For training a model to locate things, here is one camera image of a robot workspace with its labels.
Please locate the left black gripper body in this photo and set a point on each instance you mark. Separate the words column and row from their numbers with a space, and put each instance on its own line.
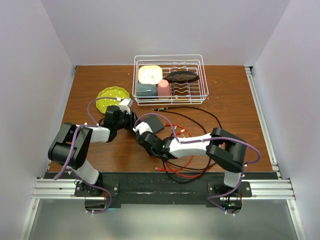
column 124, row 122

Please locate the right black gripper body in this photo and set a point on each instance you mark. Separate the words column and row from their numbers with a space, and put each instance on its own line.
column 153, row 152

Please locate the black network switch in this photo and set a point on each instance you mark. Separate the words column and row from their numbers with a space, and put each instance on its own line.
column 154, row 123

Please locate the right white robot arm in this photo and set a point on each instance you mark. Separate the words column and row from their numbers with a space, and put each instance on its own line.
column 227, row 150

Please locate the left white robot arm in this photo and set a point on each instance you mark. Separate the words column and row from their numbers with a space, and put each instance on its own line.
column 71, row 144

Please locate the green scalloped plate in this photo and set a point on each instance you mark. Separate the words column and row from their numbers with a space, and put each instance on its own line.
column 107, row 97

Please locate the grey-blue cup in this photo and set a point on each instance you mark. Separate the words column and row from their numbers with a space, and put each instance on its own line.
column 146, row 90

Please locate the pink plastic cup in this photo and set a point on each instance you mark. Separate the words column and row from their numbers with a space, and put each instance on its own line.
column 163, row 89

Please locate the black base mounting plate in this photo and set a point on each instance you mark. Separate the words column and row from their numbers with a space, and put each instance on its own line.
column 151, row 188

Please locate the yellow square bowl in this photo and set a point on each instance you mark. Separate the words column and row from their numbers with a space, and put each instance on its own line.
column 150, row 74

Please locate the dark brown oval plate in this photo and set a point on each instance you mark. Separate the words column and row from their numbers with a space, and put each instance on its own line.
column 182, row 77

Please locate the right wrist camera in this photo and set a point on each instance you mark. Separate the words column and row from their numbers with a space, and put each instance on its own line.
column 142, row 127

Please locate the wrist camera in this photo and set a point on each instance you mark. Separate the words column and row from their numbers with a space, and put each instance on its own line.
column 125, row 105
column 142, row 127

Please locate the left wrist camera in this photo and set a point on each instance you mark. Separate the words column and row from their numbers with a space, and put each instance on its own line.
column 125, row 105

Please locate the white wire dish rack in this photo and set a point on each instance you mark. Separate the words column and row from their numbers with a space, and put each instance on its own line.
column 181, row 93

